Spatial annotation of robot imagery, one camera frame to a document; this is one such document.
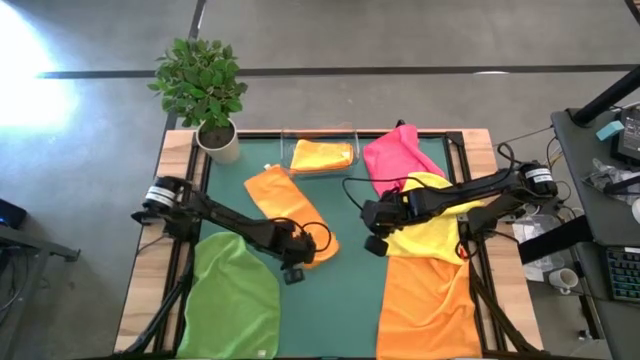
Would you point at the small light blue box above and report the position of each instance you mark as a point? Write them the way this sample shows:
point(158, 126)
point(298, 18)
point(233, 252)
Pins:
point(610, 131)

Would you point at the small black clamp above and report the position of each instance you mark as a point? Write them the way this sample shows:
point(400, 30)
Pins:
point(400, 123)

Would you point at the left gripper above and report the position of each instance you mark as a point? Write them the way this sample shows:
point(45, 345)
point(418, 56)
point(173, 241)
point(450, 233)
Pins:
point(292, 245)

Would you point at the small grey caster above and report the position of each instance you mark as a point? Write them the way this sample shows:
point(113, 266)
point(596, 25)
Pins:
point(585, 334)

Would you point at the black elongated tool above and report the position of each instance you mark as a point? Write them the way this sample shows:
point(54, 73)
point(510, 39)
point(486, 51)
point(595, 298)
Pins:
point(622, 185)

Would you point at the black aluminium table frame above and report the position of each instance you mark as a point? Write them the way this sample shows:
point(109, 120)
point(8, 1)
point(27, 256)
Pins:
point(456, 139)

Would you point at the backlit black keyboard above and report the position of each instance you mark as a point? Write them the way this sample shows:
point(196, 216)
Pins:
point(625, 275)

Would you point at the clear plastic bin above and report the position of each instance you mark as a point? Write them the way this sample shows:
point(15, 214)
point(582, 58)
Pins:
point(286, 160)

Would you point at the pink microfiber towel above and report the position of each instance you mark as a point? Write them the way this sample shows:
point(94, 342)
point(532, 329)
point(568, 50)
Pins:
point(395, 155)

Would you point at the white mug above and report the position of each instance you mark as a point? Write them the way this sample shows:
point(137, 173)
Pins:
point(562, 280)

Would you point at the black diagonal pole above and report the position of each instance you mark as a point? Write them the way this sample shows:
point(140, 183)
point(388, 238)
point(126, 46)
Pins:
point(607, 97)

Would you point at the crumpled clear plastic wrap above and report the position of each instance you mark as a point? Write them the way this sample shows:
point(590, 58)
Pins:
point(602, 175)

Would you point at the orange microfiber towel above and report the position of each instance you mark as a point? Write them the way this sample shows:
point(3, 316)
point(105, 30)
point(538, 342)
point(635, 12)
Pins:
point(280, 200)
point(320, 156)
point(425, 310)

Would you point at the clear plastic bag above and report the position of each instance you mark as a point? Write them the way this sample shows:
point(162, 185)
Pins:
point(537, 272)

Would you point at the potted green leafy plant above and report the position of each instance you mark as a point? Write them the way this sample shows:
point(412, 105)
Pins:
point(200, 85)

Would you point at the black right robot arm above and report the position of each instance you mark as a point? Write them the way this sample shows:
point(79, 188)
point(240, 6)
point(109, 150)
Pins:
point(460, 192)

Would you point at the black device with blue light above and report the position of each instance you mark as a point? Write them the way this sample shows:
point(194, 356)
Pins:
point(12, 215)

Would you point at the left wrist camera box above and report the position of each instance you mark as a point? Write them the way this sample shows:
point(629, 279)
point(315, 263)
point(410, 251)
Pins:
point(294, 276)

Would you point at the white round object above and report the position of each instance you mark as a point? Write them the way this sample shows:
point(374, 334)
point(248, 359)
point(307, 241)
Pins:
point(637, 210)

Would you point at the yellow microfiber towel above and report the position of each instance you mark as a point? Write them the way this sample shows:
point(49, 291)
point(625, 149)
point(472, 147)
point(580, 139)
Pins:
point(435, 240)

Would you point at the dark grey metal stand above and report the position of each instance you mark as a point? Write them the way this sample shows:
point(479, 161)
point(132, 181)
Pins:
point(40, 247)

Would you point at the teal table mat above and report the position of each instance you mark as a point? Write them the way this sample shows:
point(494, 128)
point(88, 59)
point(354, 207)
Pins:
point(330, 310)

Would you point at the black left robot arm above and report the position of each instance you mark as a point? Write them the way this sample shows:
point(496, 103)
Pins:
point(225, 220)

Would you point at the green microfiber towel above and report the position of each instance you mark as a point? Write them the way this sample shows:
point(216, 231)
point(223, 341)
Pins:
point(230, 300)

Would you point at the dark grey side desk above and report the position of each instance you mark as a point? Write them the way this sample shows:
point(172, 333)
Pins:
point(580, 150)

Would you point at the black screen device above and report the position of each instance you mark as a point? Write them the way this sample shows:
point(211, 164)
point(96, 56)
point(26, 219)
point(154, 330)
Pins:
point(630, 140)

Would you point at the black flat bar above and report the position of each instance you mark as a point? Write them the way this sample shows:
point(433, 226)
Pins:
point(555, 240)

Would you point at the black diagonal frame strut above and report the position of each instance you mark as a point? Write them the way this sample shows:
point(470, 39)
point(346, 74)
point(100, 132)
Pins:
point(515, 335)
point(155, 322)

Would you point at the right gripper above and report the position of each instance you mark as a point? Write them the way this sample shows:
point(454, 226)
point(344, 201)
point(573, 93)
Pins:
point(382, 217)

